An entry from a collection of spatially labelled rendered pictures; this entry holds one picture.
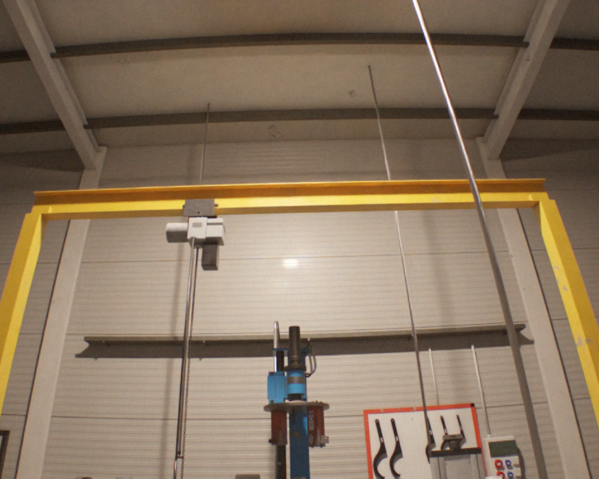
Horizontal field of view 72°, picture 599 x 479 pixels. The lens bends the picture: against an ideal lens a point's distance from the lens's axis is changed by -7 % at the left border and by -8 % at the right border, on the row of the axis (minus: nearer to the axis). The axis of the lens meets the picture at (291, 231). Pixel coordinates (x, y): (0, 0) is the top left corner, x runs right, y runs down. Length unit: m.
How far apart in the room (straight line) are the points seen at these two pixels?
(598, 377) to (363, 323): 3.19
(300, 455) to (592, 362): 2.67
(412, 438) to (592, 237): 4.49
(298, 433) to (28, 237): 3.18
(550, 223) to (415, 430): 3.08
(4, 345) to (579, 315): 5.02
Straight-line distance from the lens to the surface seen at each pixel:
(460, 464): 3.24
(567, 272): 4.60
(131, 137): 8.28
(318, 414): 3.87
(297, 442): 4.40
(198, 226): 4.16
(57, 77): 7.50
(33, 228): 4.82
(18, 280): 4.61
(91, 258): 7.37
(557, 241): 4.72
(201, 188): 4.47
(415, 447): 6.15
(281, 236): 6.84
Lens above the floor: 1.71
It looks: 29 degrees up
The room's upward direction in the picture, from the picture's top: 2 degrees counter-clockwise
